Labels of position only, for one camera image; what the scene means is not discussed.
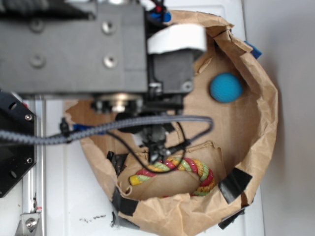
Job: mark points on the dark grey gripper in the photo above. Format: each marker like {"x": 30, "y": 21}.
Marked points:
{"x": 172, "y": 53}

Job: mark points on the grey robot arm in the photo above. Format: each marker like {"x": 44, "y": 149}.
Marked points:
{"x": 57, "y": 48}

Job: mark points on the blue textured ball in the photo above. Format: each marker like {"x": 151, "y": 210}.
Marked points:
{"x": 225, "y": 88}

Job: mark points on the blue cloth piece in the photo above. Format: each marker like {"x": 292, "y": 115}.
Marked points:
{"x": 255, "y": 52}

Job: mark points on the brown paper bag bin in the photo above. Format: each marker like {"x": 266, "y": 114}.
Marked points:
{"x": 238, "y": 150}

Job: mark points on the multicolour rope ring toy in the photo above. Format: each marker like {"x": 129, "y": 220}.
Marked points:
{"x": 207, "y": 179}

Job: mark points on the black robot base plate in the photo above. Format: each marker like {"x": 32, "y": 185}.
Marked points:
{"x": 14, "y": 164}

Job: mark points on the aluminium frame rail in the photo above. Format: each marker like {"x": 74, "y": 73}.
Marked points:
{"x": 34, "y": 190}

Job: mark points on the metal corner bracket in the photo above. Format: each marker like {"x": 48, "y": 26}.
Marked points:
{"x": 29, "y": 225}

